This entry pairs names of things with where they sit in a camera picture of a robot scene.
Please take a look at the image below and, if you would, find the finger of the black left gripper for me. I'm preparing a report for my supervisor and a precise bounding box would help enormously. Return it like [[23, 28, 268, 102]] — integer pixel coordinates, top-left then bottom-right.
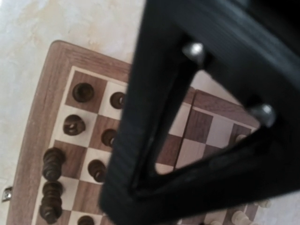
[[100, 0, 198, 223], [127, 126, 300, 223]]

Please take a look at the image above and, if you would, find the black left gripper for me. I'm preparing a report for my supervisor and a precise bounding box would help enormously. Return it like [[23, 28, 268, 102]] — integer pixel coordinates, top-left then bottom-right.
[[150, 0, 300, 150]]

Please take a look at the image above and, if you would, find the dark bishop piece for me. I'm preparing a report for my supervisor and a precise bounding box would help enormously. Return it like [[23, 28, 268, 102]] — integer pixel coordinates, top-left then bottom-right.
[[42, 147, 66, 181]]

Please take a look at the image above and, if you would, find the wooden folding chess board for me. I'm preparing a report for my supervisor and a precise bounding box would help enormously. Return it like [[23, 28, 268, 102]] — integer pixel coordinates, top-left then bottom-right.
[[7, 41, 258, 225]]

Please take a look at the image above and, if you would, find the metal board clasp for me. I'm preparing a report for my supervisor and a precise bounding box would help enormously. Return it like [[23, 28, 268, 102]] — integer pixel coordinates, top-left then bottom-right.
[[1, 186, 13, 203]]

